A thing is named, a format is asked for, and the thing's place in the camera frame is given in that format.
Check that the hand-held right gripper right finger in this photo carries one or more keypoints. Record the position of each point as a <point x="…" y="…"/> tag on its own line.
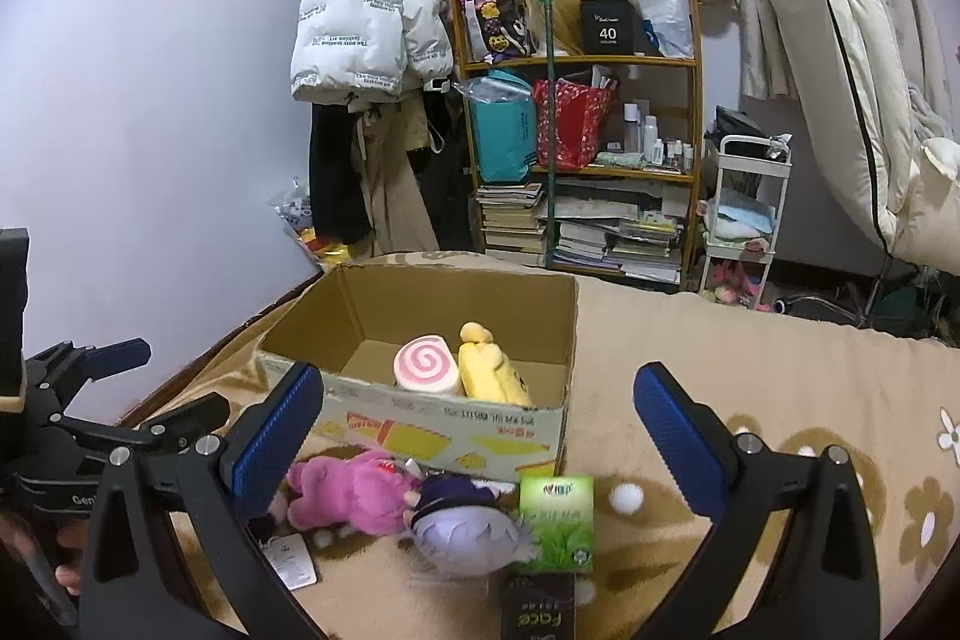
<point x="679" y="441"/>

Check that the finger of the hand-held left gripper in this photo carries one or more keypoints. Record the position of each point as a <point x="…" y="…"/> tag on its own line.
<point x="112" y="353"/>
<point x="184" y="419"/>

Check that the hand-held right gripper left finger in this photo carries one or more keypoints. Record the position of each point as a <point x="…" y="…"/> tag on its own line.
<point x="276" y="441"/>

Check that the pink plush toy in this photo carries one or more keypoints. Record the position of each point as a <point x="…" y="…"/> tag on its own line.
<point x="352" y="490"/>

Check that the green tissue pack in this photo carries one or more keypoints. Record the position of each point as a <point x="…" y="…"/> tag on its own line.
<point x="559" y="527"/>

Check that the printed cardboard box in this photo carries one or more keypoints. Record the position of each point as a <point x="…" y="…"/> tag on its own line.
<point x="450" y="437"/>

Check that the purple-haired plush doll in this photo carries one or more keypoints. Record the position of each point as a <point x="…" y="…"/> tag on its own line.
<point x="465" y="527"/>

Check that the black tissue pack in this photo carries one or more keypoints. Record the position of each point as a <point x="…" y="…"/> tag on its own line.
<point x="536" y="610"/>

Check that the person's left hand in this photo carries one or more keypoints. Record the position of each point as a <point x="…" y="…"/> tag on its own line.
<point x="70" y="557"/>

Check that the white pompom ball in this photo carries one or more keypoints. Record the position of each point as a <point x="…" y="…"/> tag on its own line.
<point x="626" y="499"/>

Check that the beige flower printed blanket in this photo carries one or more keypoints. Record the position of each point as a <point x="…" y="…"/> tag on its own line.
<point x="750" y="370"/>

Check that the white paper tag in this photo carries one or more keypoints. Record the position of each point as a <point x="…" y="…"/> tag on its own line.
<point x="292" y="561"/>

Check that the pink swirl roll plush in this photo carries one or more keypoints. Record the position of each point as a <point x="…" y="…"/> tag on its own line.
<point x="427" y="364"/>

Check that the yellow plush toy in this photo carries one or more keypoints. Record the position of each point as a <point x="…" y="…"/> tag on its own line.
<point x="491" y="377"/>

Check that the pile of books and papers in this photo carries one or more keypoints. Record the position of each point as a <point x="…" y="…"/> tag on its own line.
<point x="622" y="242"/>

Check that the colourful plastic bags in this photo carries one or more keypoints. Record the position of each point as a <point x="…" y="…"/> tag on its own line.
<point x="300" y="220"/>

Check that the blue cloth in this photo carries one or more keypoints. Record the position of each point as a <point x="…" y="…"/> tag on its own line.
<point x="742" y="216"/>

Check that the stack of books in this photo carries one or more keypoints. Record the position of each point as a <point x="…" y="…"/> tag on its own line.
<point x="514" y="220"/>

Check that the black hanging garment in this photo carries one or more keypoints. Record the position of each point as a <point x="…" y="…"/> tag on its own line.
<point x="337" y="168"/>

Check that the beige hanging trousers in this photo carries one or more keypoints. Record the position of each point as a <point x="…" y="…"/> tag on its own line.
<point x="394" y="183"/>

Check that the white trolley cart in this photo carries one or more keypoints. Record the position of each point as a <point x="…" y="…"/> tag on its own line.
<point x="750" y="149"/>

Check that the row of cosmetic bottles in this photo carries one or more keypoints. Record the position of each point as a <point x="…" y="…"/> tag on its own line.
<point x="652" y="141"/>

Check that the green pole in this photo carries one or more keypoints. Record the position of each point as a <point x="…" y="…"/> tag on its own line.
<point x="551" y="160"/>

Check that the red gift bag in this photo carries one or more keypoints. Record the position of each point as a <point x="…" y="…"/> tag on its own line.
<point x="574" y="123"/>

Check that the teal bag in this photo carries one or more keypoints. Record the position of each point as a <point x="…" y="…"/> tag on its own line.
<point x="502" y="138"/>

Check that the wooden shelf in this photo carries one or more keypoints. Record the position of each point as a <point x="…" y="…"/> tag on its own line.
<point x="600" y="61"/>

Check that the black box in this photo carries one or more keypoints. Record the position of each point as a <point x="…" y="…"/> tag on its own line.
<point x="609" y="29"/>

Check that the white plastic bag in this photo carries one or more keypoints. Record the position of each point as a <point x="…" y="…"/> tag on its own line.
<point x="664" y="3"/>

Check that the yellow wig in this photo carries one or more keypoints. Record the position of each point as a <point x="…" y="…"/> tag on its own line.
<point x="566" y="14"/>

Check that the white puffy jacket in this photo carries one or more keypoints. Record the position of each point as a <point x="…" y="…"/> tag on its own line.
<point x="825" y="10"/>

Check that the patterned black bag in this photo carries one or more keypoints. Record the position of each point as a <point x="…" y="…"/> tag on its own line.
<point x="495" y="10"/>

